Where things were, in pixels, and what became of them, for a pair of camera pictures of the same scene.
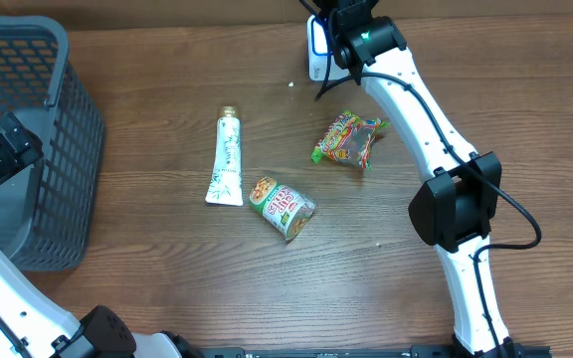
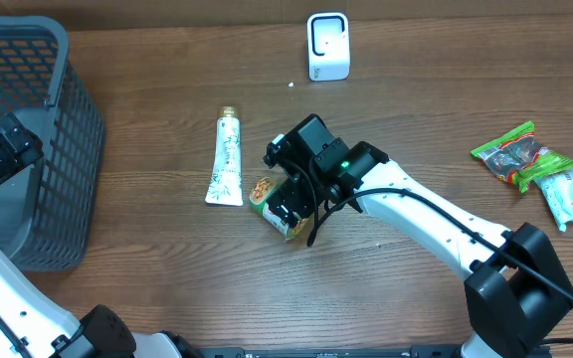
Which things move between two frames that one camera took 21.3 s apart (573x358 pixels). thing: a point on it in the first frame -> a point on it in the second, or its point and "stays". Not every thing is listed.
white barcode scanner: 320,60 stays
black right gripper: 324,16 -> 290,189
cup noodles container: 286,210 stays
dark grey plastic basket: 43,220 stays
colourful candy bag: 349,138 -> 518,159
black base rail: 242,352 stays
